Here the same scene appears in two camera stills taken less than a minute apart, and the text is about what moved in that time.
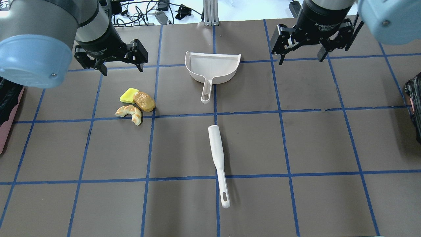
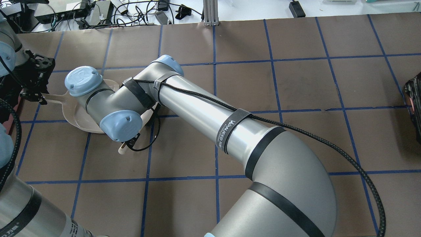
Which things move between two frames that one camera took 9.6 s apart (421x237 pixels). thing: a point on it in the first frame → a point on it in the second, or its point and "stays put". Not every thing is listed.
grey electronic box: (161, 17) stays put
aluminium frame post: (210, 13) stays put
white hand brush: (218, 161) → (126, 150)
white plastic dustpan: (213, 68) → (75, 109)
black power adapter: (294, 7) stays put
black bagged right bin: (412, 88) stays put
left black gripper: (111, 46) → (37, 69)
